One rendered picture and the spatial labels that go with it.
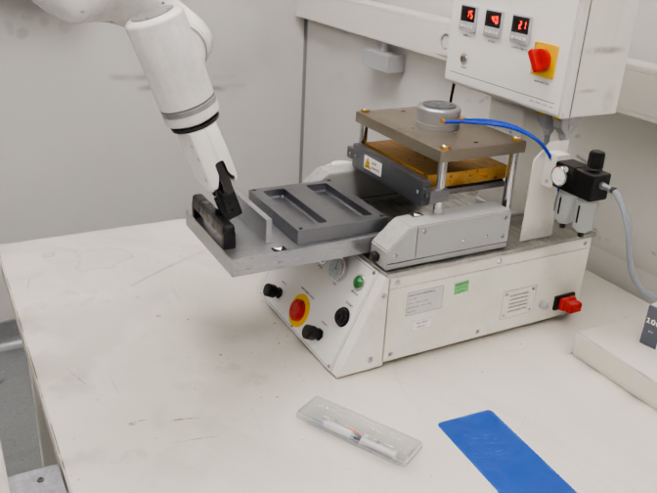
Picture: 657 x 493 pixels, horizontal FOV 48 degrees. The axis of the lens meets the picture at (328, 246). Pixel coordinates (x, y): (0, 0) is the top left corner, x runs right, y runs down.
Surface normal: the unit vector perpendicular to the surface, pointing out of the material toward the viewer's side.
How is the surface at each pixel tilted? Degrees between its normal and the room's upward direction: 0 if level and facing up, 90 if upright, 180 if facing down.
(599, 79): 90
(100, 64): 90
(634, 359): 0
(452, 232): 90
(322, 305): 65
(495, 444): 0
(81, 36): 90
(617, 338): 0
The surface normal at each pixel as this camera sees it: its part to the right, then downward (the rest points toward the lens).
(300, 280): -0.78, -0.25
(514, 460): 0.05, -0.91
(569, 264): 0.47, 0.38
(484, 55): -0.88, 0.15
